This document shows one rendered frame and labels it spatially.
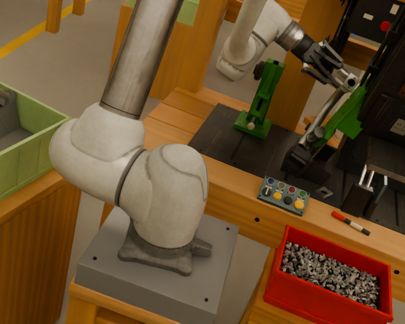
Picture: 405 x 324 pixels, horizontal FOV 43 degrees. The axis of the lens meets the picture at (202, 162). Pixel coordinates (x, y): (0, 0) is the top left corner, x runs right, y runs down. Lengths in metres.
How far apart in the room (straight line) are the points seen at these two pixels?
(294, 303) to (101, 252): 0.53
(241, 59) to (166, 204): 0.65
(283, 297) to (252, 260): 1.38
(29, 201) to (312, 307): 0.85
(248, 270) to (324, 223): 1.14
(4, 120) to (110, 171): 0.63
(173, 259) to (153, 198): 0.18
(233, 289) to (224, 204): 1.01
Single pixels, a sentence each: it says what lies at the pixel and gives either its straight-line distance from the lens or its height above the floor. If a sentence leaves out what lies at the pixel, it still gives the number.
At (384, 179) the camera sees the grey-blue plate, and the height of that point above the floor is 1.04.
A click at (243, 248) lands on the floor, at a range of 2.85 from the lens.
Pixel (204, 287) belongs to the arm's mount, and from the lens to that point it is 1.25.
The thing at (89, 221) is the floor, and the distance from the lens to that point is 2.73.
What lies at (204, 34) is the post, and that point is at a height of 1.13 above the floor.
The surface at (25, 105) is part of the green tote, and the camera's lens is 1.75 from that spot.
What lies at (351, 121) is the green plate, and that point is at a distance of 1.72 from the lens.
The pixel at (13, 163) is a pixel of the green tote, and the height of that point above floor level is 0.90.
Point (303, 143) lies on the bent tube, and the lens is 1.79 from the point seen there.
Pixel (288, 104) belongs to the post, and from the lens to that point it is 2.11.
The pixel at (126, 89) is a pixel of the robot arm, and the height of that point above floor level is 1.27.
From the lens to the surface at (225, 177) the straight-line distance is 1.67.
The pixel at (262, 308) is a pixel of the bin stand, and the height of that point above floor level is 0.80.
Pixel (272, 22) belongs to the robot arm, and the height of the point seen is 1.35.
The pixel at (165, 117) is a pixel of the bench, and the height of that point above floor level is 0.88.
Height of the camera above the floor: 1.80
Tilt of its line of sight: 32 degrees down
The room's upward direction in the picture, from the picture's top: 18 degrees clockwise
